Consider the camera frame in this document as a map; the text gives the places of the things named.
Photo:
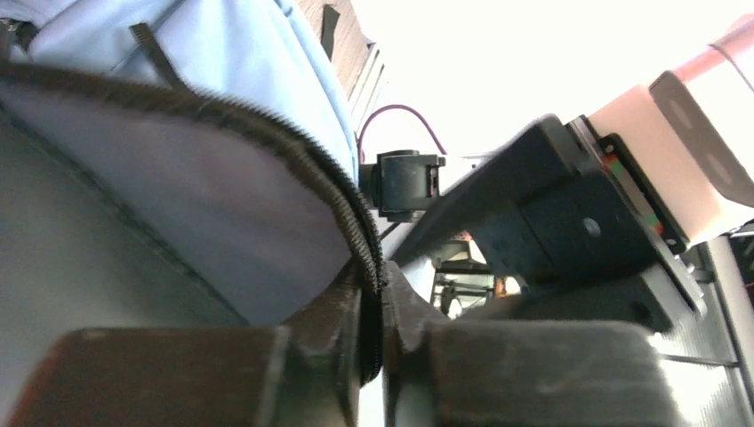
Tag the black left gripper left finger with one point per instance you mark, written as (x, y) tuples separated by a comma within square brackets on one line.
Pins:
[(304, 372)]

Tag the light blue backpack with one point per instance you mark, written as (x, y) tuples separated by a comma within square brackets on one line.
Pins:
[(172, 163)]

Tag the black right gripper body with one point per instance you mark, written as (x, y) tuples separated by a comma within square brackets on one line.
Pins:
[(548, 212)]

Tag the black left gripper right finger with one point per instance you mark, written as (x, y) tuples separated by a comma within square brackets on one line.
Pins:
[(473, 372)]

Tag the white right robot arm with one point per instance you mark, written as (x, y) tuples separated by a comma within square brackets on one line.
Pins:
[(685, 142)]

